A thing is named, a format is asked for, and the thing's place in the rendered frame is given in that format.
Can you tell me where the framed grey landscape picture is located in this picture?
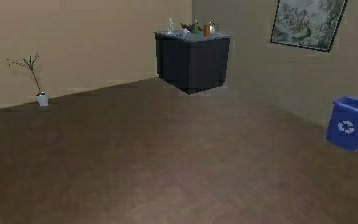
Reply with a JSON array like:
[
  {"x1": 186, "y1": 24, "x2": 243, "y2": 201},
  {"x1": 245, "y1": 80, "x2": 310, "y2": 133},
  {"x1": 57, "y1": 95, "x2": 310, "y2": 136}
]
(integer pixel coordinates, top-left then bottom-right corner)
[{"x1": 269, "y1": 0, "x2": 349, "y2": 54}]

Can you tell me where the dark blue cabinet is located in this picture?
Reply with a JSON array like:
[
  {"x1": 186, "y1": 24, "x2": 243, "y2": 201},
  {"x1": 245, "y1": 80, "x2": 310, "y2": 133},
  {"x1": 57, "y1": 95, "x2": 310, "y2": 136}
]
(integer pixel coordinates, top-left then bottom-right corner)
[{"x1": 153, "y1": 29, "x2": 231, "y2": 96}]

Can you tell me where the blue recycling bin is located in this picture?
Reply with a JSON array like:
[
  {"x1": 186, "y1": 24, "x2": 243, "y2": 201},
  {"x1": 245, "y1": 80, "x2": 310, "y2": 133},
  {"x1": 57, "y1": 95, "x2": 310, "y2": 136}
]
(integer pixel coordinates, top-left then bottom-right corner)
[{"x1": 324, "y1": 95, "x2": 358, "y2": 153}]

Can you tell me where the twig plant in white pot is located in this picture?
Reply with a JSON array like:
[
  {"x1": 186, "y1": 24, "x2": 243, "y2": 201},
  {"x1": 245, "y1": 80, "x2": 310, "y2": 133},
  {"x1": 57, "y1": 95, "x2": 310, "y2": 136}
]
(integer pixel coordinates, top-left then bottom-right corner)
[{"x1": 5, "y1": 52, "x2": 50, "y2": 108}]

